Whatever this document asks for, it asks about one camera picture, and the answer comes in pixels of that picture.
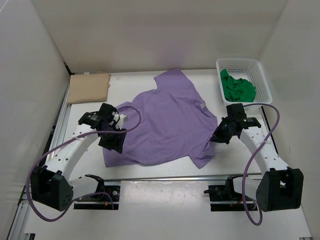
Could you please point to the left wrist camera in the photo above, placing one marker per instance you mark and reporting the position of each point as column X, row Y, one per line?
column 107, row 117

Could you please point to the beige t shirt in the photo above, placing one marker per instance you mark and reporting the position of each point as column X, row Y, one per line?
column 85, row 88

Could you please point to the green t shirt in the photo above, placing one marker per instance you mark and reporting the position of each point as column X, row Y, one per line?
column 237, row 90

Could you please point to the white plastic basket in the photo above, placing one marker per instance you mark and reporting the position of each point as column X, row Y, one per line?
column 249, row 69

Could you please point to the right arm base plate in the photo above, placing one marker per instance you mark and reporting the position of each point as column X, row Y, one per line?
column 223, row 199

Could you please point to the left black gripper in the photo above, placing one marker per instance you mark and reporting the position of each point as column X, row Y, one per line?
column 117, row 143

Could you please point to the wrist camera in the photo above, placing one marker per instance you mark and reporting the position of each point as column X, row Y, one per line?
column 236, row 115
column 107, row 117

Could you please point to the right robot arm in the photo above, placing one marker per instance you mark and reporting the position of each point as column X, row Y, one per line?
column 281, row 186

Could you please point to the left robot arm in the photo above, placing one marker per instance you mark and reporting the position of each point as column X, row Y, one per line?
column 51, row 184

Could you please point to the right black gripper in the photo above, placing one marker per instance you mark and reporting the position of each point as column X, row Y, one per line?
column 217, row 135

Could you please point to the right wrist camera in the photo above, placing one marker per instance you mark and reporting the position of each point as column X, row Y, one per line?
column 236, row 115

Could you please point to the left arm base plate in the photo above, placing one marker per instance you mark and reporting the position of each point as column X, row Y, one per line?
column 101, row 201

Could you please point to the purple t shirt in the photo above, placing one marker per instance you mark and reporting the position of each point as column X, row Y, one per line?
column 165, row 124

